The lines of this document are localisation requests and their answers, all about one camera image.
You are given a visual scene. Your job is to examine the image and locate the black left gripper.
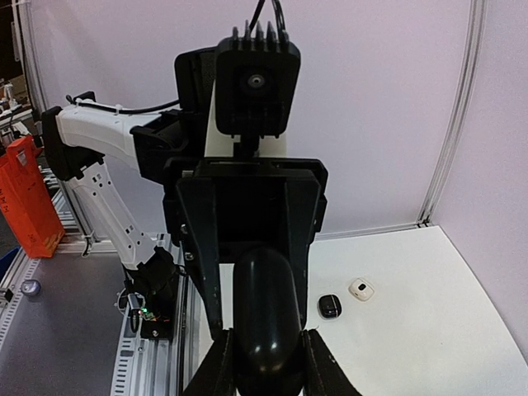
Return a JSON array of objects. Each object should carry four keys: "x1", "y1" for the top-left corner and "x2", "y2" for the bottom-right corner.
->
[{"x1": 163, "y1": 48, "x2": 328, "y2": 338}]

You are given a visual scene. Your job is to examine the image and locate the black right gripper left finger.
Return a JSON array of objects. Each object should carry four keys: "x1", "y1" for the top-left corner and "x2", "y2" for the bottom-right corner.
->
[{"x1": 187, "y1": 328, "x2": 237, "y2": 396}]

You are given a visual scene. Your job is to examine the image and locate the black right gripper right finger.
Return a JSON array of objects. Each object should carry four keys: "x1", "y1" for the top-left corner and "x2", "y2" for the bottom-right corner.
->
[{"x1": 302, "y1": 329, "x2": 361, "y2": 396}]

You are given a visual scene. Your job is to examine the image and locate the black glossy charging case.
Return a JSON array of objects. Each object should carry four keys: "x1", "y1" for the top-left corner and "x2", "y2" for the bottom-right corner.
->
[{"x1": 318, "y1": 294, "x2": 342, "y2": 320}]

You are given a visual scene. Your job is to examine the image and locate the white earbud charging case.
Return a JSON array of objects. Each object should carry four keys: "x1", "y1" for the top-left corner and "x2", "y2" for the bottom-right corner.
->
[{"x1": 348, "y1": 278, "x2": 375, "y2": 302}]

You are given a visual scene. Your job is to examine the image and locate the black oval charging case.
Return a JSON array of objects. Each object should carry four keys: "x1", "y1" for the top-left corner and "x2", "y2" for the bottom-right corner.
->
[{"x1": 233, "y1": 247, "x2": 304, "y2": 395}]

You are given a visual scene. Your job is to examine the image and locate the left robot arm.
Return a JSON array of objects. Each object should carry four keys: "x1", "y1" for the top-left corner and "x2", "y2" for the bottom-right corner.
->
[{"x1": 43, "y1": 44, "x2": 328, "y2": 339}]

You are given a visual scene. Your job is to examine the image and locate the orange bag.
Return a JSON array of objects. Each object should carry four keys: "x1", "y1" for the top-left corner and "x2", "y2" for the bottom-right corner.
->
[{"x1": 1, "y1": 136, "x2": 65, "y2": 258}]

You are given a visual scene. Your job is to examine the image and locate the blue bin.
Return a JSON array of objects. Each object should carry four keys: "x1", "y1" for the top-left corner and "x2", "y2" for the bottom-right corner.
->
[{"x1": 0, "y1": 247, "x2": 20, "y2": 281}]

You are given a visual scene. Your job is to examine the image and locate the aluminium front rail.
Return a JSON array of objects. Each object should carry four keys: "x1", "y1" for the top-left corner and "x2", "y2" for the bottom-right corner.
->
[{"x1": 53, "y1": 181, "x2": 207, "y2": 396}]

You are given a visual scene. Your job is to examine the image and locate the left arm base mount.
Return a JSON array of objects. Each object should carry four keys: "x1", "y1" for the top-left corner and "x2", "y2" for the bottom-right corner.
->
[{"x1": 116, "y1": 279, "x2": 178, "y2": 341}]

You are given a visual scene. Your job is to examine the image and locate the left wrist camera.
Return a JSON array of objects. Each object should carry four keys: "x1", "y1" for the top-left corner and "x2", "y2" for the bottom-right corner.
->
[{"x1": 214, "y1": 21, "x2": 301, "y2": 158}]

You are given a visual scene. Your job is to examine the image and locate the aluminium frame post right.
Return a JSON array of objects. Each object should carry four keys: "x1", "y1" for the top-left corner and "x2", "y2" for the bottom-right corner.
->
[{"x1": 416, "y1": 0, "x2": 488, "y2": 227}]

